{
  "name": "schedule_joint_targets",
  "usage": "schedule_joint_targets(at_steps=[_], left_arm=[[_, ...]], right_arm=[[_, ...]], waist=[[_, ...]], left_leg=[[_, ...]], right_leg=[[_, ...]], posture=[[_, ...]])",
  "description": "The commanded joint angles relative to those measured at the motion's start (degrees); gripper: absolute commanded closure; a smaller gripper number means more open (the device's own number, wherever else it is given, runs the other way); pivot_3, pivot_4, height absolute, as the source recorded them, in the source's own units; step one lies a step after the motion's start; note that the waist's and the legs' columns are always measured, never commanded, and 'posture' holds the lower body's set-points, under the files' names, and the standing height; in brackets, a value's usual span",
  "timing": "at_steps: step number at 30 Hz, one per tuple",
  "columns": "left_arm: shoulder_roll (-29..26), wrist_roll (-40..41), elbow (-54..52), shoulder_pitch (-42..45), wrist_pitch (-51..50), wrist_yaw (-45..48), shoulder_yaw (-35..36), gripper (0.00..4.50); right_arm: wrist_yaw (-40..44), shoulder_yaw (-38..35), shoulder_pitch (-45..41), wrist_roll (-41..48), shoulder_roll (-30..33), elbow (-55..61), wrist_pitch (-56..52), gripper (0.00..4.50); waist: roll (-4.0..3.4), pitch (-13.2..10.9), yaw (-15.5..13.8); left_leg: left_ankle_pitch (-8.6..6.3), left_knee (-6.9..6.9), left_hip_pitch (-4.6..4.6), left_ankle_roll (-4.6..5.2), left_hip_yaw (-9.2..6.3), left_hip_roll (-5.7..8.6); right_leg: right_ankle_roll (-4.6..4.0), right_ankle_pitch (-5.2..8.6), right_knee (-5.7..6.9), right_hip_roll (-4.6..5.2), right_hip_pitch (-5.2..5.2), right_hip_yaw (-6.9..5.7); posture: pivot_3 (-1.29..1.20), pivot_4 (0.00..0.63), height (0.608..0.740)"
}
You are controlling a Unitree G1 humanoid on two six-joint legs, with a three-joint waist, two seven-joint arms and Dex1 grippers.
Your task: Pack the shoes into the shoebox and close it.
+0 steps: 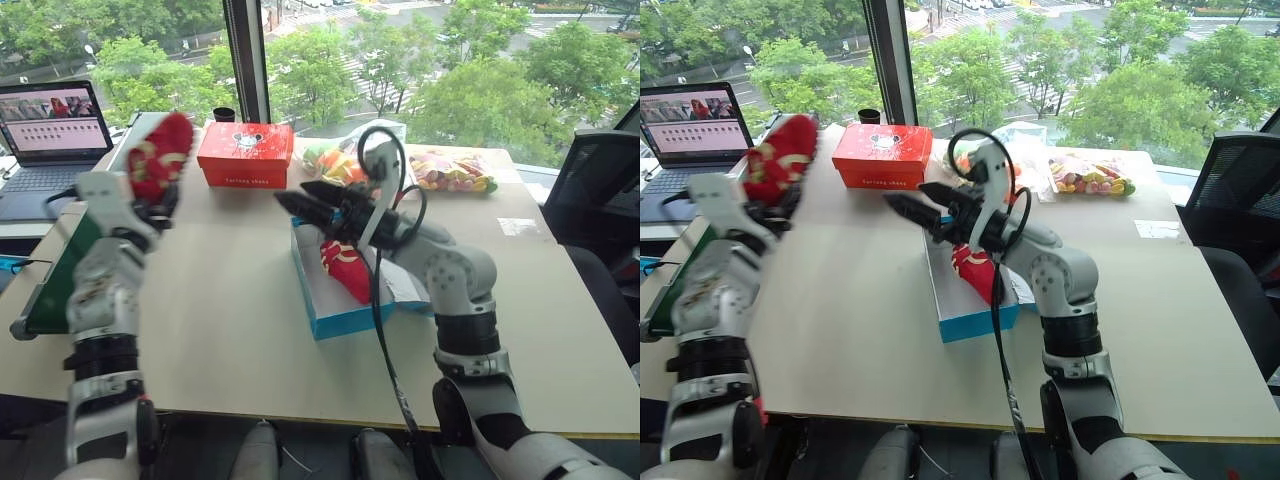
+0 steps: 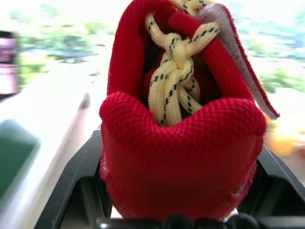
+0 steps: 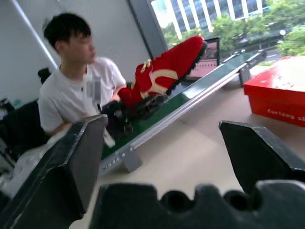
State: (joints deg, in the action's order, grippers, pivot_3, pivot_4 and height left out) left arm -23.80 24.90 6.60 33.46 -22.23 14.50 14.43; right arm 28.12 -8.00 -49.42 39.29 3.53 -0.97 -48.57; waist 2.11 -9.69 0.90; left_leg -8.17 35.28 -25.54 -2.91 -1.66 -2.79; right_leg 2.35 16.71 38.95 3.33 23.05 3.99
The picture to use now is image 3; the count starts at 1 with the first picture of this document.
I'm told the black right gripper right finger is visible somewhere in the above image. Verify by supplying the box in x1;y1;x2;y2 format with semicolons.
218;120;305;194

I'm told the red cardboard shoebox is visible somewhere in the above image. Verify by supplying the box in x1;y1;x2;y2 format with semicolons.
243;56;305;127

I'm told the red sneaker with cream stripes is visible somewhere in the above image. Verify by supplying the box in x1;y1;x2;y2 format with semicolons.
117;35;208;108
101;93;170;139

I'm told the white slanted wall pipe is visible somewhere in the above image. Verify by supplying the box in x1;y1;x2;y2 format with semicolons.
9;0;58;70

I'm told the black office chair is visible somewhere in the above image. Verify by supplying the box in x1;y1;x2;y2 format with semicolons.
0;99;50;163

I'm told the person's left hand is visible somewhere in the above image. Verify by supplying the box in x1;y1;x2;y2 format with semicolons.
111;83;126;102

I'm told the green conveyor belt silver frame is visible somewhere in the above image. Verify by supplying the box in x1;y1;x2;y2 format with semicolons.
97;49;267;178

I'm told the black laptop screen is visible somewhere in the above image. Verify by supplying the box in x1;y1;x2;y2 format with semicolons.
188;37;220;81

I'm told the grey window frame post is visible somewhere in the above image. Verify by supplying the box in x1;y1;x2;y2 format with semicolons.
128;0;169;59

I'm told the clear plastic bag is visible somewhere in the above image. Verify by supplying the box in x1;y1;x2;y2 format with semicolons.
0;132;69;198

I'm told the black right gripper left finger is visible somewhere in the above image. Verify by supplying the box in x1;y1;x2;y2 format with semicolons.
0;114;109;229

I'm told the person in white t-shirt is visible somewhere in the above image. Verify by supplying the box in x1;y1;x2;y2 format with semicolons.
38;13;127;137

